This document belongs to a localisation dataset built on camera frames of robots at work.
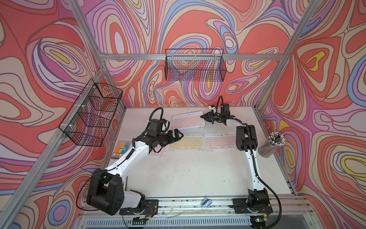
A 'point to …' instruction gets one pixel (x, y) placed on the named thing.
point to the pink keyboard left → (159, 151)
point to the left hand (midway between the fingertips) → (180, 138)
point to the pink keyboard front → (189, 121)
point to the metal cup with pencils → (274, 140)
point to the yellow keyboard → (191, 141)
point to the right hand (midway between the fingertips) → (202, 119)
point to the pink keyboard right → (220, 141)
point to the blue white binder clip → (206, 202)
